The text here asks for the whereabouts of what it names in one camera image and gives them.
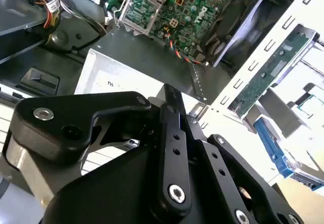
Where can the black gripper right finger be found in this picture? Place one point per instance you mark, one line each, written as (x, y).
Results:
(229, 188)

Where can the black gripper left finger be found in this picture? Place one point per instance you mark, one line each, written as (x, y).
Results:
(76, 107)

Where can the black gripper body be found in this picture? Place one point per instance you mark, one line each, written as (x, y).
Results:
(106, 196)

